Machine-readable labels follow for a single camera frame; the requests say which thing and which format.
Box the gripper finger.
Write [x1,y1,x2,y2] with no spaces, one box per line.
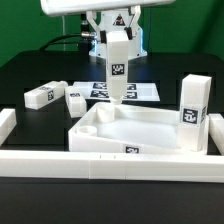
[86,11,107,43]
[125,5,141,40]

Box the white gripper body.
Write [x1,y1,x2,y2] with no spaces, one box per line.
[40,0,175,16]

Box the white desk top tray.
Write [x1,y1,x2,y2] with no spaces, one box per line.
[67,101,210,155]

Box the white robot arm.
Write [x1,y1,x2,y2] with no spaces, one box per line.
[40,0,176,63]

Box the marker tag sheet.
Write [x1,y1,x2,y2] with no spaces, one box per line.
[73,81,160,102]

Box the white left fence block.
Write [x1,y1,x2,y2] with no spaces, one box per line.
[0,108,17,146]

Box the white fence block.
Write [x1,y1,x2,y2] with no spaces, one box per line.
[0,108,17,146]
[209,113,224,156]

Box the white right fence block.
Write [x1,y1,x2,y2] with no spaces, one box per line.
[209,113,224,156]

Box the white front fence bar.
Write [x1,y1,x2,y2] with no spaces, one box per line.
[0,150,224,183]

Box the white thin cable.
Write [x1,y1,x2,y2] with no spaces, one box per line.
[60,14,67,52]

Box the black cable with connector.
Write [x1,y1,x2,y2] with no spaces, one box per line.
[38,13,97,52]

